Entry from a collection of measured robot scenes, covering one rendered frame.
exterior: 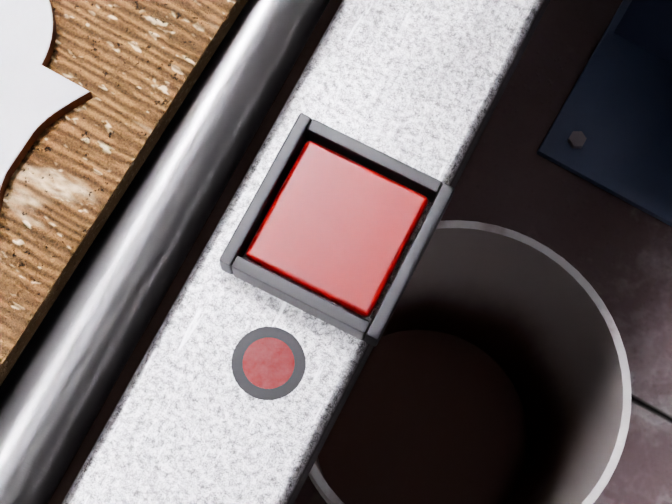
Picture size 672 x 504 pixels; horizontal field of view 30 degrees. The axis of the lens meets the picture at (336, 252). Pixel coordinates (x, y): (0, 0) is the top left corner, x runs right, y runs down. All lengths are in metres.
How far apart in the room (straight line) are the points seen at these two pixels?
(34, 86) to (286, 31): 0.12
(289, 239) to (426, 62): 0.11
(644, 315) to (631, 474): 0.19
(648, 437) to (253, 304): 1.01
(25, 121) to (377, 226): 0.16
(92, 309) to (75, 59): 0.11
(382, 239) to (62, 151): 0.14
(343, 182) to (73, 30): 0.14
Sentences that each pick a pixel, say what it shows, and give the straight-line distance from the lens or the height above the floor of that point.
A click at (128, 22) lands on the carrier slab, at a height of 0.94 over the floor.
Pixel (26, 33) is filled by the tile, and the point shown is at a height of 0.94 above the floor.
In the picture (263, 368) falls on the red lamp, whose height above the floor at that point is 0.92.
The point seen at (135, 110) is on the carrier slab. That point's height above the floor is 0.94.
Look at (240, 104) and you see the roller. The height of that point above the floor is 0.92.
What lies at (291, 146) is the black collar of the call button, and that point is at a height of 0.93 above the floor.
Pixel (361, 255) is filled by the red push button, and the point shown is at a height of 0.93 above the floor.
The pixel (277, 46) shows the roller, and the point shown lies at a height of 0.91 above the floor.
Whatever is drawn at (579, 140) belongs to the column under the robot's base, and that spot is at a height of 0.02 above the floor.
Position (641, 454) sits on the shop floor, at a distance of 1.51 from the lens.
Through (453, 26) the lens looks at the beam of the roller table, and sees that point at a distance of 0.59.
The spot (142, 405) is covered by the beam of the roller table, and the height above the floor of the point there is 0.91.
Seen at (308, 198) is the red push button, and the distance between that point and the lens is 0.54.
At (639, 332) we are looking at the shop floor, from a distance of 1.53.
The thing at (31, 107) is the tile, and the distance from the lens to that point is 0.55.
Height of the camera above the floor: 1.45
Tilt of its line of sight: 75 degrees down
